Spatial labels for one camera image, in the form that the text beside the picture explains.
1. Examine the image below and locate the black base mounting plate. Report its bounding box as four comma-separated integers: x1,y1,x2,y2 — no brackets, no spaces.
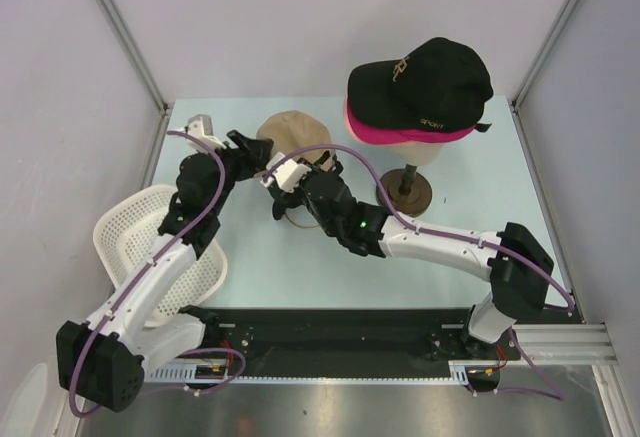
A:
182,306,519,369

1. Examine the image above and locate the beige cap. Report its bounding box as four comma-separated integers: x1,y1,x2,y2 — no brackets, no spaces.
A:
256,110,332,157

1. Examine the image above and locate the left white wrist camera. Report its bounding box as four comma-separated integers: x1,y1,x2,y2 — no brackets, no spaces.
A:
167,114,228,153

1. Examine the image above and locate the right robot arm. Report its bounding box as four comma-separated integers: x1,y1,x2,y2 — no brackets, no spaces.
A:
297,165,554,358

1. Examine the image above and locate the magenta mesh cap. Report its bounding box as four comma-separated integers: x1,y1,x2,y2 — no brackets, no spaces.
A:
347,106,494,146

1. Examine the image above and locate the white slotted cable duct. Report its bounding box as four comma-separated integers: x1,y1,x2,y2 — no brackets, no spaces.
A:
145,359,500,386

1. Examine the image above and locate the gold wire hat stand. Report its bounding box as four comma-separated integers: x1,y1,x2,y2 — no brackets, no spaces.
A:
285,213,319,230

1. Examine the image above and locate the wooden mannequin head stand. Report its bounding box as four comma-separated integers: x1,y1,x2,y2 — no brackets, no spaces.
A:
381,141,444,217

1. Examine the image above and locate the black cap with gold lettering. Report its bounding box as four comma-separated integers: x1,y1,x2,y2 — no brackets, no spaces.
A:
271,201,289,221

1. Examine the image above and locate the left aluminium frame post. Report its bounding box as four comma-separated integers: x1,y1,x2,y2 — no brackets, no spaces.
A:
74,0,169,111

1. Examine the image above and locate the green brim black cap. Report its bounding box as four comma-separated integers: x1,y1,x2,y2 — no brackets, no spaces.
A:
267,183,307,209

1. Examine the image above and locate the aluminium frame post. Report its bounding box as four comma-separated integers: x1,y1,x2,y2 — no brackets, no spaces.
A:
509,0,606,108
74,0,169,111

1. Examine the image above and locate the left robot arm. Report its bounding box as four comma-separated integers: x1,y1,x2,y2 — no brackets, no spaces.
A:
56,129,273,419

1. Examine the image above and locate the white plastic basket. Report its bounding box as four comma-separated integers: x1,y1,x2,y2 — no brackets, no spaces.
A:
93,184,228,328

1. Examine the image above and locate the right aluminium frame post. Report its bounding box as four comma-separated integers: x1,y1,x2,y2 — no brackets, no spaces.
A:
509,0,606,108

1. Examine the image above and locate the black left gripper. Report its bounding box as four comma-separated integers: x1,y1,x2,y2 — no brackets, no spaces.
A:
197,130,272,214

